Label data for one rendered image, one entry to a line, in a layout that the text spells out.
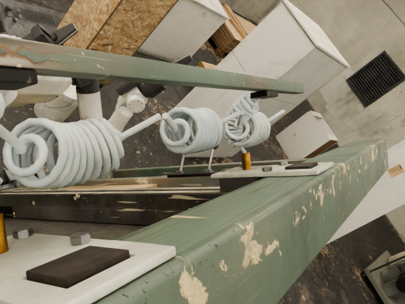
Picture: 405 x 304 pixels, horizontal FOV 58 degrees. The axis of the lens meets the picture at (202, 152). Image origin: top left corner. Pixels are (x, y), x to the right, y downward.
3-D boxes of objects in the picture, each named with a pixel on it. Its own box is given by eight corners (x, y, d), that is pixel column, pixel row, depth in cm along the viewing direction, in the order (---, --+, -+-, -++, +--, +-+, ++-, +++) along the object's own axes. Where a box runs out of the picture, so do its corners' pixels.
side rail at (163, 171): (123, 190, 184) (121, 169, 183) (357, 187, 124) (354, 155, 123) (115, 193, 179) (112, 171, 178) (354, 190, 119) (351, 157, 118)
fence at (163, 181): (81, 188, 163) (80, 179, 162) (287, 184, 111) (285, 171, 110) (72, 190, 159) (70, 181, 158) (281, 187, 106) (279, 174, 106)
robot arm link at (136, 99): (161, 101, 135) (137, 117, 138) (157, 84, 142) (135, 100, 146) (141, 81, 127) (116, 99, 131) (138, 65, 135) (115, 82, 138)
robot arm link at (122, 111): (147, 98, 136) (130, 122, 143) (145, 84, 143) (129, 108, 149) (131, 91, 133) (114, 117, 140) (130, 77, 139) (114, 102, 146)
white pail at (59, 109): (62, 102, 315) (90, 64, 292) (72, 129, 305) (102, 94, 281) (25, 96, 290) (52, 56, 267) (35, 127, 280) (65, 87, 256)
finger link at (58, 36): (78, 31, 90) (57, 45, 90) (72, 21, 90) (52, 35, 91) (75, 29, 88) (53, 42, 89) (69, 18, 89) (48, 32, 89)
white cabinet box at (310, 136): (286, 137, 654) (319, 113, 618) (304, 164, 634) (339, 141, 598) (275, 136, 619) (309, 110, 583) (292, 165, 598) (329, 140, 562)
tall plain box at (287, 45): (209, 122, 482) (319, 25, 395) (230, 160, 461) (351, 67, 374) (161, 116, 411) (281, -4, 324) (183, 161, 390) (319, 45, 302)
